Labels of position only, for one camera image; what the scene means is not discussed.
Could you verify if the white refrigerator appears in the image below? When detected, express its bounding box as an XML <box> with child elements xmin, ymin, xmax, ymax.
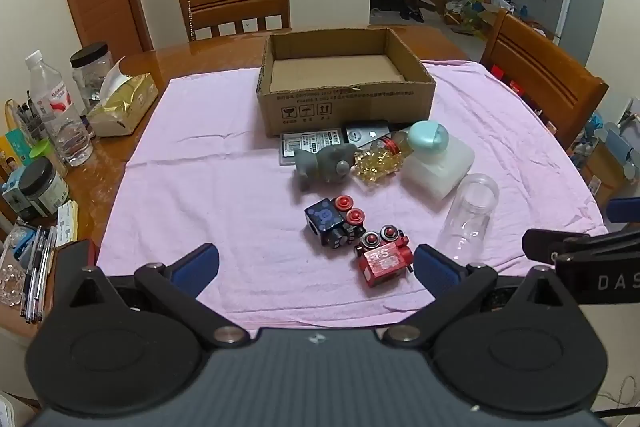
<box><xmin>552</xmin><ymin>0</ymin><xmax>608</xmax><ymax>50</ymax></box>

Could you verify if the small brown cardboard box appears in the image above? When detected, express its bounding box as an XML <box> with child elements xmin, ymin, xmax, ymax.
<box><xmin>581</xmin><ymin>141</ymin><xmax>628</xmax><ymax>208</ymax></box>

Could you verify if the clear plastic jar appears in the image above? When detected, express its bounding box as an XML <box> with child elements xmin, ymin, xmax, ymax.
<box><xmin>436</xmin><ymin>173</ymin><xmax>500</xmax><ymax>264</ymax></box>

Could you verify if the clear case with printed label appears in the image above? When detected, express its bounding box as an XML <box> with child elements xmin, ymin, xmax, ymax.
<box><xmin>278</xmin><ymin>130</ymin><xmax>346</xmax><ymax>166</ymax></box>

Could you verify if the bunch of pens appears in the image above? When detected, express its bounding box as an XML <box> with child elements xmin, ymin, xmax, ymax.
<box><xmin>19</xmin><ymin>226</ymin><xmax>59</xmax><ymax>324</ymax></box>

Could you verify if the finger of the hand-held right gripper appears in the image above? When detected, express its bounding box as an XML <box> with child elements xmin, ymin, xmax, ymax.
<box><xmin>606</xmin><ymin>196</ymin><xmax>640</xmax><ymax>224</ymax></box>
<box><xmin>522</xmin><ymin>228</ymin><xmax>608</xmax><ymax>259</ymax></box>

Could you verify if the white card pack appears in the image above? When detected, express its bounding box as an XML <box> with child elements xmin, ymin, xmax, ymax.
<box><xmin>56</xmin><ymin>201</ymin><xmax>80</xmax><ymax>244</ymax></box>

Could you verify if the clear plastic water bottle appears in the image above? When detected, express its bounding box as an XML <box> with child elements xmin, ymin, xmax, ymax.
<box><xmin>25</xmin><ymin>50</ymin><xmax>95</xmax><ymax>168</ymax></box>

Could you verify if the black square device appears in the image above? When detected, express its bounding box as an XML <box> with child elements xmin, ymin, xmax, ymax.
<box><xmin>344</xmin><ymin>121</ymin><xmax>392</xmax><ymax>146</ymax></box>

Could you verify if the bottle of gold capsules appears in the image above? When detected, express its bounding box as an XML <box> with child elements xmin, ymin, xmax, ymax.
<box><xmin>353</xmin><ymin>132</ymin><xmax>416</xmax><ymax>186</ymax></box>

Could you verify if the gold tissue pack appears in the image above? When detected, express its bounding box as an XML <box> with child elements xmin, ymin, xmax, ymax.
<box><xmin>86</xmin><ymin>56</ymin><xmax>161</xmax><ymax>138</ymax></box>

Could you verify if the black blue toy train block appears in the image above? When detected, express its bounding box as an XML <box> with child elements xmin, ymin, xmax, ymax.
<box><xmin>304</xmin><ymin>194</ymin><xmax>368</xmax><ymax>254</ymax></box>

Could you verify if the dark jar with black lid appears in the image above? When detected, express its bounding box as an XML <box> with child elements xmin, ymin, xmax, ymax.
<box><xmin>17</xmin><ymin>157</ymin><xmax>70</xmax><ymax>221</ymax></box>

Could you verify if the teal earbud case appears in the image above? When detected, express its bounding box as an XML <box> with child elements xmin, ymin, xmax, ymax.
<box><xmin>408</xmin><ymin>120</ymin><xmax>450</xmax><ymax>156</ymax></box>

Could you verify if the pink towel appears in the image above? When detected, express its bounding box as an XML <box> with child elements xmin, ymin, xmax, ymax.
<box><xmin>95</xmin><ymin>59</ymin><xmax>608</xmax><ymax>333</ymax></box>

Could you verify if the pile of boxes on floor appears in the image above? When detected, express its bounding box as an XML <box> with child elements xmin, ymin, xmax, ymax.
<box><xmin>442</xmin><ymin>0</ymin><xmax>513</xmax><ymax>38</ymax></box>

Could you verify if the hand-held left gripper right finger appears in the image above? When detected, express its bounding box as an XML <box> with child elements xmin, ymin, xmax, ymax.
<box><xmin>385</xmin><ymin>243</ymin><xmax>588</xmax><ymax>348</ymax></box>

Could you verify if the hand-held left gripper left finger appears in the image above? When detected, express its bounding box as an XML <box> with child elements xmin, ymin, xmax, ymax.
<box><xmin>47</xmin><ymin>239</ymin><xmax>248</xmax><ymax>351</ymax></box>

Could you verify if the white translucent plastic box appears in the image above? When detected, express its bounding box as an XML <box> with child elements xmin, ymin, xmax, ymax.
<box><xmin>401</xmin><ymin>139</ymin><xmax>475</xmax><ymax>202</ymax></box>

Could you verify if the glass ashtray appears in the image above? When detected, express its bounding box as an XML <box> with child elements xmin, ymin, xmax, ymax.
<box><xmin>0</xmin><ymin>251</ymin><xmax>26</xmax><ymax>306</ymax></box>

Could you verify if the red toy train block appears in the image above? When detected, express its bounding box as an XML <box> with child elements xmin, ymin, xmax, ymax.
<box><xmin>354</xmin><ymin>224</ymin><xmax>415</xmax><ymax>289</ymax></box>

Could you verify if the wooden chair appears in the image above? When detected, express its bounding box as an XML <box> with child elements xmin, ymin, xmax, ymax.
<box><xmin>177</xmin><ymin>0</ymin><xmax>292</xmax><ymax>42</ymax></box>
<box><xmin>480</xmin><ymin>9</ymin><xmax>610</xmax><ymax>152</ymax></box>

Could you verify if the clear jar with black lid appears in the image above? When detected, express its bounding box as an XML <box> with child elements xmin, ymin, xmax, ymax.
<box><xmin>69</xmin><ymin>42</ymin><xmax>116</xmax><ymax>108</ymax></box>

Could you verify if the mesh pen holder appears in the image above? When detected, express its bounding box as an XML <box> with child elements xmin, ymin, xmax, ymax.
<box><xmin>5</xmin><ymin>98</ymin><xmax>51</xmax><ymax>148</ymax></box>

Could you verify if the grey plush cat toy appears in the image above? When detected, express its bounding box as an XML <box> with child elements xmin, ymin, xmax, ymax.
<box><xmin>293</xmin><ymin>145</ymin><xmax>357</xmax><ymax>192</ymax></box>

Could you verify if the cup with green lid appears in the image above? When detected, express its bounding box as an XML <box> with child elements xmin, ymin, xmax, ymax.
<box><xmin>27</xmin><ymin>139</ymin><xmax>69</xmax><ymax>178</ymax></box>

